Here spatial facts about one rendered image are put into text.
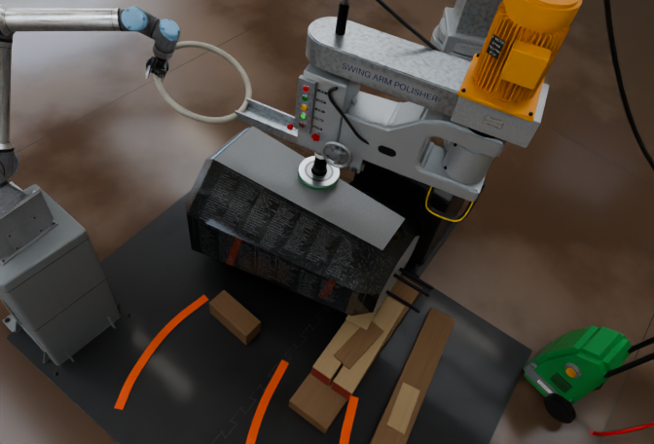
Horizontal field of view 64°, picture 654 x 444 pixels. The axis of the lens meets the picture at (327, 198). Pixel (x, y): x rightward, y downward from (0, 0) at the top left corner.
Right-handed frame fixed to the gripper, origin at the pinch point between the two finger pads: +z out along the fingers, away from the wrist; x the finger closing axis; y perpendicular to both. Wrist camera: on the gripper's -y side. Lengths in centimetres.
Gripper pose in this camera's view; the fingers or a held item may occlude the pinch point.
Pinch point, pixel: (154, 76)
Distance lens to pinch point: 273.8
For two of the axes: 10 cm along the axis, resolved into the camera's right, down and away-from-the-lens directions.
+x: 8.9, 1.7, 4.3
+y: 0.6, 8.8, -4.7
